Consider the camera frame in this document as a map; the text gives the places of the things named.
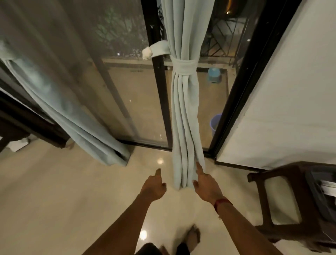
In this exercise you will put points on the black window frame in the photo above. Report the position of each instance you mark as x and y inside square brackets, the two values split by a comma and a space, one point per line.
[157, 78]

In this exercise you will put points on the pale green curtain tie band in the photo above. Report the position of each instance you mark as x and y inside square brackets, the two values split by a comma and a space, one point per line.
[181, 67]

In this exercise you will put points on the person's leg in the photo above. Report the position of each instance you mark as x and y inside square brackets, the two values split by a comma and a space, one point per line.
[147, 249]
[193, 239]

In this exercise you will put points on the person's left hand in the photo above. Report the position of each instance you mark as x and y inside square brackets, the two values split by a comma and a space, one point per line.
[153, 187]

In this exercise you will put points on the white power adapter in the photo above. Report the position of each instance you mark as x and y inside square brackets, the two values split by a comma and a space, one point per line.
[18, 144]

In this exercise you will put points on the blue plastic bucket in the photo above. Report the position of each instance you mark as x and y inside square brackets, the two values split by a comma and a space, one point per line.
[215, 124]

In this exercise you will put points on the blue round pot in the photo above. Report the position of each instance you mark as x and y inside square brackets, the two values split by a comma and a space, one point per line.
[214, 74]

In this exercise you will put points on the person's right leg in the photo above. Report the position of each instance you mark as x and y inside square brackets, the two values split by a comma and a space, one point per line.
[193, 239]

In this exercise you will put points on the person's right forearm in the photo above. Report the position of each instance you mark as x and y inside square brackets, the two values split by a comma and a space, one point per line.
[246, 231]

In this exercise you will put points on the dark purple plastic basket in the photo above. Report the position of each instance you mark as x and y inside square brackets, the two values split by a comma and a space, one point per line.
[320, 199]

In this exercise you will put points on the pale green curtain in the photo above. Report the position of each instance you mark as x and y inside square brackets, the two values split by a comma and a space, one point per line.
[186, 105]
[65, 105]

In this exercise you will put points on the brown satin curtain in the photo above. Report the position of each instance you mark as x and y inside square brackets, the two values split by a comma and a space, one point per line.
[29, 123]

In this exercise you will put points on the dark brown plastic stool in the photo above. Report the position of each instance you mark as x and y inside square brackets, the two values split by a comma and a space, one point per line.
[286, 184]

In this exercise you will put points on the green plant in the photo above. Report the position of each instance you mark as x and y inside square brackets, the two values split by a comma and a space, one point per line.
[118, 29]

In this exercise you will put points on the person's left forearm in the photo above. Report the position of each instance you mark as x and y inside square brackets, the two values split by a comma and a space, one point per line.
[118, 228]

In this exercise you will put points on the person's right hand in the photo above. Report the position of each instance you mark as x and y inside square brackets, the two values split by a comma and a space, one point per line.
[208, 189]

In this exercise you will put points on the person's left leg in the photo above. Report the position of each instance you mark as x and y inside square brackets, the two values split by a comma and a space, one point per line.
[147, 249]

